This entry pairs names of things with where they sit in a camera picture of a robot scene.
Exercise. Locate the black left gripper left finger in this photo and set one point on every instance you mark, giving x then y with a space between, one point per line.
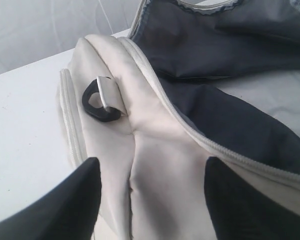
68 212

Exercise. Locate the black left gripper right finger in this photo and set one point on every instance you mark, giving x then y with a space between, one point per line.
240 212

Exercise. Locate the cream duffel bag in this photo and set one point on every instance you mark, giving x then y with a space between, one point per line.
145 106

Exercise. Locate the clear plastic wrapped packet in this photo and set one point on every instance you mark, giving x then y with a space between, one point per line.
275 93

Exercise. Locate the white backdrop curtain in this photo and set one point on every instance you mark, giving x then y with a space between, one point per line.
31 30

